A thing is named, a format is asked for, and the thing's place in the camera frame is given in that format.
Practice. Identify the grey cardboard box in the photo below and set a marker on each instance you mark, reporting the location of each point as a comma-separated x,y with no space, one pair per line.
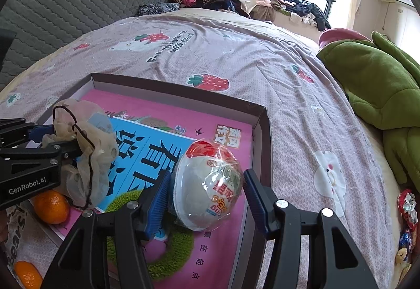
261,144

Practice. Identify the blue wrapped candy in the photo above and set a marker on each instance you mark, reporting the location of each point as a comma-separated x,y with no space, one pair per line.
405,239

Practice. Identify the small beige nut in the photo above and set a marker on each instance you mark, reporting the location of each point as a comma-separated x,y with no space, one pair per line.
403,255

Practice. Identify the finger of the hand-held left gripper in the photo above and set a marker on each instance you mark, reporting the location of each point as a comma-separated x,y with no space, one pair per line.
41,133
62,150

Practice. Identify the pink pillow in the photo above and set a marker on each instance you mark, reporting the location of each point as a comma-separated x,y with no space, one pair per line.
341,35

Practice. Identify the pile of dark clothes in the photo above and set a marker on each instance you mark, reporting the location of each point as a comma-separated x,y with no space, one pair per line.
295,3

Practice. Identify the large tangerine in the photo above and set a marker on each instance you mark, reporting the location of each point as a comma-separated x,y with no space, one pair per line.
28,276

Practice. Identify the red and white wrapped candy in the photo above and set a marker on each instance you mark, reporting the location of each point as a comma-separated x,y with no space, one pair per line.
407,210

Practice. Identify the white toy egg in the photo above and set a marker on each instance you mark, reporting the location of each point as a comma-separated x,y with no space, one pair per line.
200,190

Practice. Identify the green fleece blanket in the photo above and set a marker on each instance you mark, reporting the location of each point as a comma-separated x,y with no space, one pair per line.
377,85

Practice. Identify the small tangerine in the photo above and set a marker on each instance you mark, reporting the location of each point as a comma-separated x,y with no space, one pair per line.
51,208

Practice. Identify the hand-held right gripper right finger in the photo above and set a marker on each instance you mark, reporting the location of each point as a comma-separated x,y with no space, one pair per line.
259,207

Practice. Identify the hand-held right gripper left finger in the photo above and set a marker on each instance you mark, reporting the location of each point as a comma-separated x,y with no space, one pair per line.
157,207

